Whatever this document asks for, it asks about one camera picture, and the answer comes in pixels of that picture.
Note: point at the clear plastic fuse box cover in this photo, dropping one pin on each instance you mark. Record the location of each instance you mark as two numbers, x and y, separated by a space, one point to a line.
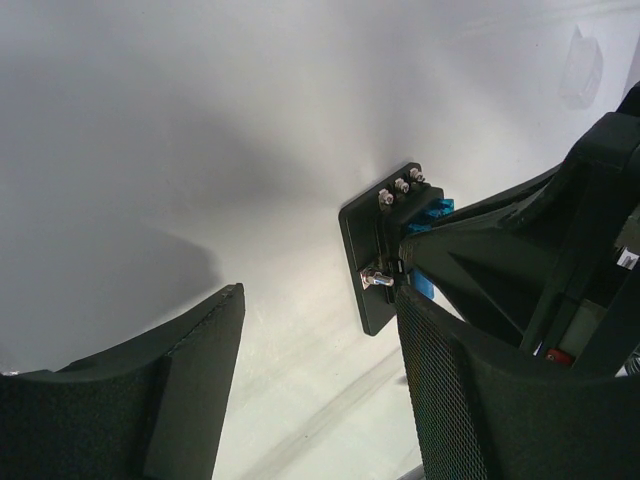
583 70

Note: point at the blue fuse seated in box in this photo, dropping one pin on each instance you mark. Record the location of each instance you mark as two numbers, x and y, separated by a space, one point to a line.
422 284

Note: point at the blue blade fuse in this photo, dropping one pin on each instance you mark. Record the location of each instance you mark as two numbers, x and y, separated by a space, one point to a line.
439 208
416 228

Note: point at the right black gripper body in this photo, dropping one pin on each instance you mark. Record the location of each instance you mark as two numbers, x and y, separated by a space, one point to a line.
589 200

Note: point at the black fuse box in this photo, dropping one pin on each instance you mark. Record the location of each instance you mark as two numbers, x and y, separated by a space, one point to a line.
373 225

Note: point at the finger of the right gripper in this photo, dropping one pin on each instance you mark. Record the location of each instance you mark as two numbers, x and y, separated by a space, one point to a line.
494 259

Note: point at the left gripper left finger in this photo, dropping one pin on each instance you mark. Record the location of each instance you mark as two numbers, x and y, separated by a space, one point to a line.
192 360

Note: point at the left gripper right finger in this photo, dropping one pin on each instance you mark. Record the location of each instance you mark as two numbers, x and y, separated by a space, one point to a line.
484 409

